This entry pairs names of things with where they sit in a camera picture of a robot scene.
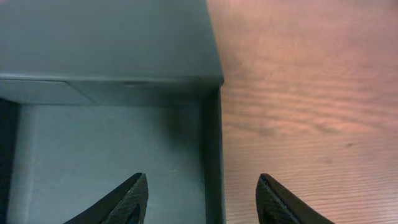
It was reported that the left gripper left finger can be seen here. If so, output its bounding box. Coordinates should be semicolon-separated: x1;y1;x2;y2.
65;173;149;224

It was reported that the black gift box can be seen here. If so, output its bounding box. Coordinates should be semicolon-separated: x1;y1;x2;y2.
1;0;225;223

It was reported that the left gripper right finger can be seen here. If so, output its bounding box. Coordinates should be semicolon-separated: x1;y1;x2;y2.
256;174;333;224

